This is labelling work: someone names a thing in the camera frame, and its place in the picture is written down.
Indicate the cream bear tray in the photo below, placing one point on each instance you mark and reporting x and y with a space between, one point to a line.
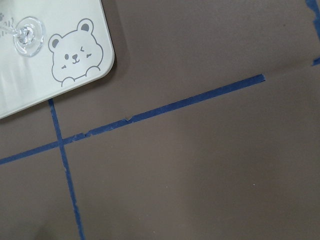
77 49

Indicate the clear wine glass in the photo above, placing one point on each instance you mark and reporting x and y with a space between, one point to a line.
28 35

